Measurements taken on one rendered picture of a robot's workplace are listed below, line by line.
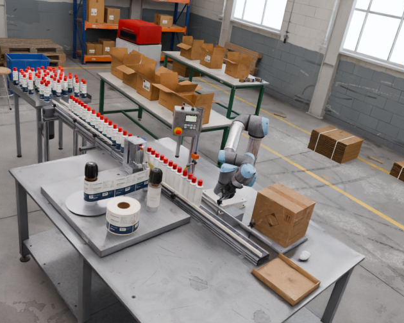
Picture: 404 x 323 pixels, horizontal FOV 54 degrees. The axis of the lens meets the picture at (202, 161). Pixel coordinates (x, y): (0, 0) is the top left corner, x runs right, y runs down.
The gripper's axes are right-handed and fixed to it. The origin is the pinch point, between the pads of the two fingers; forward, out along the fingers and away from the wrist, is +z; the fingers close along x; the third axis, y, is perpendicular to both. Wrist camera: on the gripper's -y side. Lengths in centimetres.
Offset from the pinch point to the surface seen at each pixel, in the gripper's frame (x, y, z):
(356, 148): -36, -417, 121
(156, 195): -23.0, 29.4, 20.1
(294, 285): 67, 0, -12
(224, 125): -111, -158, 99
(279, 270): 56, -3, -6
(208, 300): 50, 49, -2
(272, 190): 11.5, -30.2, -13.1
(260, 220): 23.2, -20.3, 2.3
